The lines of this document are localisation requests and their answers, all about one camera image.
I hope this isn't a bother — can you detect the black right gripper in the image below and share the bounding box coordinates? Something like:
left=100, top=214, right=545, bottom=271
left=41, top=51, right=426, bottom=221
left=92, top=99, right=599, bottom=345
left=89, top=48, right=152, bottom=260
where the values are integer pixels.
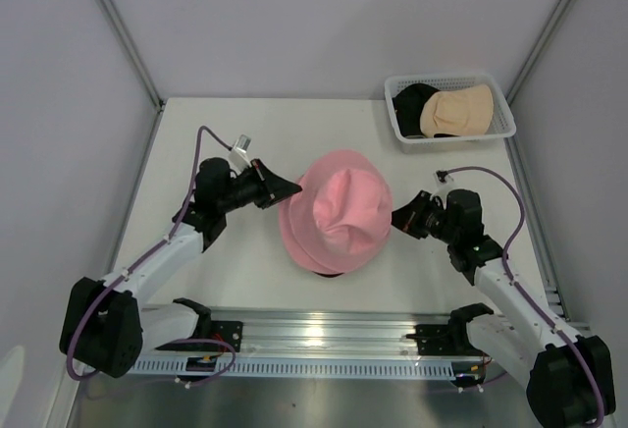
left=383, top=190, right=458, bottom=245

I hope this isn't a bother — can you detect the aluminium mounting rail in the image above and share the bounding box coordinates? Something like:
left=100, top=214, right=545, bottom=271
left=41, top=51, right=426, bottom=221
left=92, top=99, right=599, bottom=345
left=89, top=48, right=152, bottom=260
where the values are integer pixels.
left=63, top=305, right=602, bottom=365

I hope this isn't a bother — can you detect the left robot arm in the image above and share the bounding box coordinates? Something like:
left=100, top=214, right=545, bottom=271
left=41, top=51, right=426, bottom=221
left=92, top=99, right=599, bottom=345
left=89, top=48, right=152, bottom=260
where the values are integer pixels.
left=59, top=157, right=302, bottom=381

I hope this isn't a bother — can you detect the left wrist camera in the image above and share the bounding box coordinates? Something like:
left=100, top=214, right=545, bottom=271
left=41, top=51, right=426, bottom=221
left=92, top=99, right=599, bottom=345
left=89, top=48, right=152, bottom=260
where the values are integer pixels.
left=228, top=134, right=251, bottom=173

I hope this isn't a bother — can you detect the right aluminium corner post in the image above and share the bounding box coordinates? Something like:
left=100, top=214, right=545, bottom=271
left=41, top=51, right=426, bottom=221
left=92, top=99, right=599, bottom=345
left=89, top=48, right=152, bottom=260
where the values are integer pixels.
left=519, top=0, right=576, bottom=78

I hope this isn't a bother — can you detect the left aluminium corner post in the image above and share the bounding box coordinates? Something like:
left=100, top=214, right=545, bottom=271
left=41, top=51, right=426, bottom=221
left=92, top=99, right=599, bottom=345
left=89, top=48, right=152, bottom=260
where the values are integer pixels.
left=95, top=0, right=164, bottom=112

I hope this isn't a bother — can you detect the beige bucket hat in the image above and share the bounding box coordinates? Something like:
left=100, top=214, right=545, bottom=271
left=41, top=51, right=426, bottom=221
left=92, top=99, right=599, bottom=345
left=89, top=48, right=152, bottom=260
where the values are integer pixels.
left=419, top=84, right=495, bottom=138

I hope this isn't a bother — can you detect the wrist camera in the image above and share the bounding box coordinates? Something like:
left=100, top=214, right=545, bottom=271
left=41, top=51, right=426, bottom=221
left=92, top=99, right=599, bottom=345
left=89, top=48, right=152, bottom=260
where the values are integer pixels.
left=228, top=134, right=251, bottom=173
left=433, top=170, right=456, bottom=203

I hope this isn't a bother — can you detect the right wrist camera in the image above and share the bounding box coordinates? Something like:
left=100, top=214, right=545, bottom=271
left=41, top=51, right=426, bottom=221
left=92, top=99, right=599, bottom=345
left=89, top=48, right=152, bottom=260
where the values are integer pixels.
left=433, top=170, right=456, bottom=203

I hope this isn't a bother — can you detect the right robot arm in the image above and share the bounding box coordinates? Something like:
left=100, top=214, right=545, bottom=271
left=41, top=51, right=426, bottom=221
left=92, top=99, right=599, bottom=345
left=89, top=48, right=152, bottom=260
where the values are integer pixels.
left=392, top=189, right=615, bottom=427

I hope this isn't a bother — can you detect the black bucket hat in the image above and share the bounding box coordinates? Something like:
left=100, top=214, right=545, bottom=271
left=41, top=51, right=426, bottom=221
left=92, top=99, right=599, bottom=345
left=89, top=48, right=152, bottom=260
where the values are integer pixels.
left=313, top=272, right=344, bottom=279

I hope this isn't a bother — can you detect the pink bucket hat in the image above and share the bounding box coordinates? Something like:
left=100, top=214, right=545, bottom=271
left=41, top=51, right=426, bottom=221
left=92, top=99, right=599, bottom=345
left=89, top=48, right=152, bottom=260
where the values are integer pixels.
left=277, top=149, right=393, bottom=257
left=279, top=217, right=391, bottom=274

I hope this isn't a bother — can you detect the white plastic basket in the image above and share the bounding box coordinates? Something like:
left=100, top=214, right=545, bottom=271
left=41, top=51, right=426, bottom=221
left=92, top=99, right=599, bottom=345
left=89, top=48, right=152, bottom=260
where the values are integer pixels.
left=384, top=70, right=516, bottom=154

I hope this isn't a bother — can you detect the aluminium corner post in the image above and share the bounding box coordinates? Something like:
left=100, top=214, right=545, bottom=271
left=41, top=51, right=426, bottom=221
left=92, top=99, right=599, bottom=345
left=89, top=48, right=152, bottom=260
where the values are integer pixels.
left=95, top=0, right=164, bottom=112
left=519, top=0, right=576, bottom=78

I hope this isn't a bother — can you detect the white slotted cable duct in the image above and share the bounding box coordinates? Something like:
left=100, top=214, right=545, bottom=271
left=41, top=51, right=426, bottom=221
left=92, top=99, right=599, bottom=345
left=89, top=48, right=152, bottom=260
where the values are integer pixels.
left=130, top=356, right=455, bottom=381

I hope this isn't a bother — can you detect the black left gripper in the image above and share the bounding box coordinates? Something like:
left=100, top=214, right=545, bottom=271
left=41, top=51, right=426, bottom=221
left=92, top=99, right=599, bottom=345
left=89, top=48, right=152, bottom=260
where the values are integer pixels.
left=218, top=159, right=301, bottom=214

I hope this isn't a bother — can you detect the black hat in basket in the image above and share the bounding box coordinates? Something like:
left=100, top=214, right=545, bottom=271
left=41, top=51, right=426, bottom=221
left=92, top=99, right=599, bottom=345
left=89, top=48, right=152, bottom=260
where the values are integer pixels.
left=392, top=83, right=463, bottom=138

